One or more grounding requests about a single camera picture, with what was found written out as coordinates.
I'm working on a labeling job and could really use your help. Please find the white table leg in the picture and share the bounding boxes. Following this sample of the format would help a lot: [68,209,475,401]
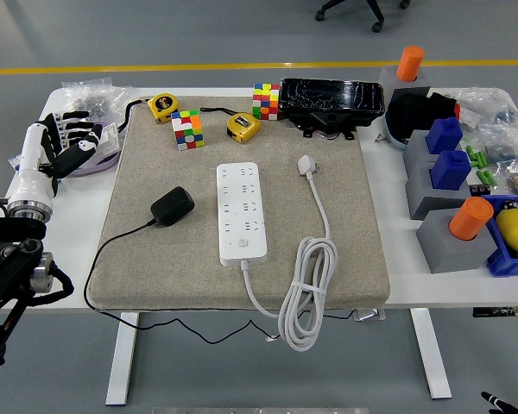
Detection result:
[409,308,453,400]
[105,310,140,406]

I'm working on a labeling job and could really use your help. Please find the clear bag blue parts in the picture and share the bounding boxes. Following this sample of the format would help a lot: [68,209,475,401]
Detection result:
[478,124,518,170]

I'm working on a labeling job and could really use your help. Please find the yellow tape measure black disc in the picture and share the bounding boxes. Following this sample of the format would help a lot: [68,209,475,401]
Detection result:
[148,93,179,124]

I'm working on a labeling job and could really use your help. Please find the orange cylinder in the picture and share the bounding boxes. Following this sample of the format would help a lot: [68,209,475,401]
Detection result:
[447,197,496,242]
[395,46,426,83]

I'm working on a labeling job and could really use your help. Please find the black strip under table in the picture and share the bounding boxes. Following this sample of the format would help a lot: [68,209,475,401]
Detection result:
[472,305,518,319]

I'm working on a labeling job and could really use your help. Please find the metal bracket under table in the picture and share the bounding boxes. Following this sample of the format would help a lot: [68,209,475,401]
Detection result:
[352,308,388,323]

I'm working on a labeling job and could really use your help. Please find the white blue bowl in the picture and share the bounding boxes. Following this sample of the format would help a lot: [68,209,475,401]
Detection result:
[383,110,411,151]

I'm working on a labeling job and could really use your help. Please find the white wall socket panel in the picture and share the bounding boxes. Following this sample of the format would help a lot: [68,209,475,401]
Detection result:
[97,122,121,153]

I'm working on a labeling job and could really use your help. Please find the yellow tape measure black clip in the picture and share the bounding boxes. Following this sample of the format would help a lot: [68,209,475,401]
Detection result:
[199,106,262,146]

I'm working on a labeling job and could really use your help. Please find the black cracked-screen device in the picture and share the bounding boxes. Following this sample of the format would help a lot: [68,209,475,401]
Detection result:
[279,77,386,141]

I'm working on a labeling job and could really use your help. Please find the white-framed puzzle cube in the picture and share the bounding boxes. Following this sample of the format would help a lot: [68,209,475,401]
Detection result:
[171,110,205,152]

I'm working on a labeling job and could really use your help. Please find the grey-brown mat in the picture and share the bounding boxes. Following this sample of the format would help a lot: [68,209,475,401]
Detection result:
[88,95,392,311]

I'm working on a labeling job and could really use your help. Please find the white power strip cord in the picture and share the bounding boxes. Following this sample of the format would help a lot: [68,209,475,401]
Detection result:
[240,154,339,353]

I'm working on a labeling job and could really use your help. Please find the black office chair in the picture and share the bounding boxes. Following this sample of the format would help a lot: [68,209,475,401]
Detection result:
[314,0,412,34]

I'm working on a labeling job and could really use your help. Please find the large clear plastic bag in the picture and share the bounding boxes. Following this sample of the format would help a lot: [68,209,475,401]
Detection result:
[455,88,515,130]

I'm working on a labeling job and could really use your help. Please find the stickerless puzzle cube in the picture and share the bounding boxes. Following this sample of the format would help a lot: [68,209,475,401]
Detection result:
[252,82,281,122]

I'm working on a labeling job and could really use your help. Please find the black plug adapter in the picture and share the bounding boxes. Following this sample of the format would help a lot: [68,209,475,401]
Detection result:
[149,185,196,229]

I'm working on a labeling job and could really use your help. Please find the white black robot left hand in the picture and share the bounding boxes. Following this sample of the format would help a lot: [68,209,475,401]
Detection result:
[9,110,105,208]

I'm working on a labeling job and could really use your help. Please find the blue plastic bin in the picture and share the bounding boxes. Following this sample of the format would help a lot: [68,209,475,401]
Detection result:
[478,193,518,278]

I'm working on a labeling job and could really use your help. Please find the thick black strap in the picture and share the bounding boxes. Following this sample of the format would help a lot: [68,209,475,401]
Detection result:
[118,98,150,133]

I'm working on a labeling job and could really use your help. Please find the grey holder block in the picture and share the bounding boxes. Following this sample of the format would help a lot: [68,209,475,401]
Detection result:
[415,209,500,275]
[378,64,432,94]
[403,129,437,173]
[404,161,471,202]

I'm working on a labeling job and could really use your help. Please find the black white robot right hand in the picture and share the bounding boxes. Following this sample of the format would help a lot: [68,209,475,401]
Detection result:
[481,391,518,414]

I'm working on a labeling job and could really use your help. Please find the blue block with knob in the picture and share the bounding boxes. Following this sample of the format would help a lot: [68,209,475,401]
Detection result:
[426,116,464,155]
[430,149,473,191]

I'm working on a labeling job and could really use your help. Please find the white power strip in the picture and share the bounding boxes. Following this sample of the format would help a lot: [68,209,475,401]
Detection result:
[216,161,268,267]

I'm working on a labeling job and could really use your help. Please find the thin black adapter cord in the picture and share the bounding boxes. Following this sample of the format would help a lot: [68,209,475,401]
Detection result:
[84,218,281,346]

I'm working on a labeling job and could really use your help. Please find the black cloth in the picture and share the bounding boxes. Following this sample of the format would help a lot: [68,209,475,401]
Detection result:
[388,92,461,133]

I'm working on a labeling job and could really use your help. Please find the clear bag of screws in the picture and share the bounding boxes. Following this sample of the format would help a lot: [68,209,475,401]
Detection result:
[47,77,139,130]

